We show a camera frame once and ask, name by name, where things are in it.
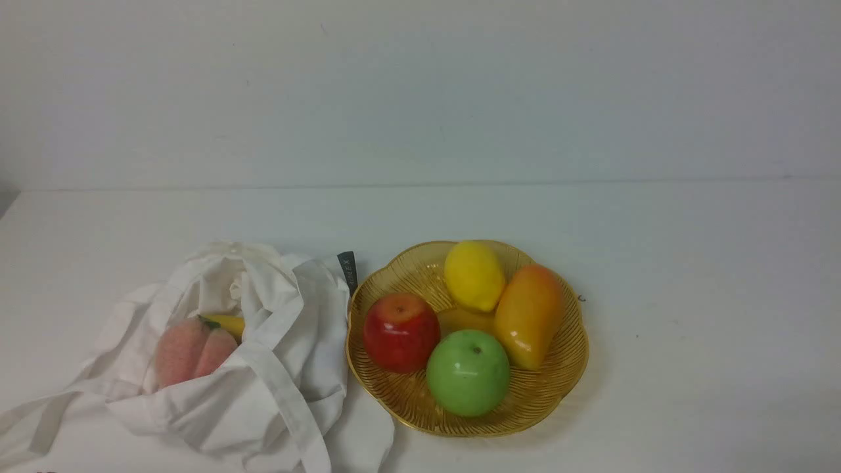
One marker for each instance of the white cloth bag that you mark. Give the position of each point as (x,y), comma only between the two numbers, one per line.
(276,404)

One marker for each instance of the green apple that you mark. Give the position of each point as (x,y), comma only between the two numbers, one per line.
(468,373)

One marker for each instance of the red apple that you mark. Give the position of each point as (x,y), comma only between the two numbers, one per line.
(400,332)

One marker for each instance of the dark bag label tag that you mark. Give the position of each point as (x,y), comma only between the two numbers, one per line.
(348,266)

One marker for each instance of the yellow fruit in bag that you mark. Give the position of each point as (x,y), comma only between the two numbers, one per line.
(230,323)

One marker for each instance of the yellow lemon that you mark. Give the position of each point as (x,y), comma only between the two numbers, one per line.
(474,276)

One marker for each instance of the pink peach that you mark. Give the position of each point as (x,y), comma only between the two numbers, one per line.
(193,348)

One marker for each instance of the orange mango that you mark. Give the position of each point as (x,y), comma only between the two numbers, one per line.
(529,314)

